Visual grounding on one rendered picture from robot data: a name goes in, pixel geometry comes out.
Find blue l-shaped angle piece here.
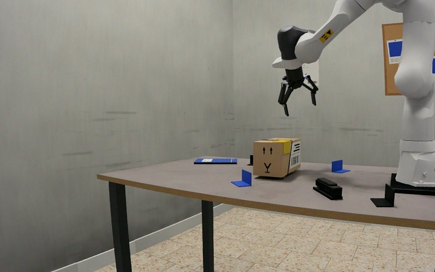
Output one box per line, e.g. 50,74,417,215
231,169,251,187

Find yellow flat panel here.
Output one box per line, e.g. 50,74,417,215
273,140,291,154

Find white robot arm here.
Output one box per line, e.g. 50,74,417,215
272,0,435,187

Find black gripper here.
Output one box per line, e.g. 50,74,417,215
278,66,318,116

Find blue notebook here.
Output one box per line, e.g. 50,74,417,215
194,159,237,164

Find blue l-shaped bracket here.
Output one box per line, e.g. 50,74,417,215
332,160,350,173

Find brown cardboard box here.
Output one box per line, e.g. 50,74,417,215
253,138,301,178

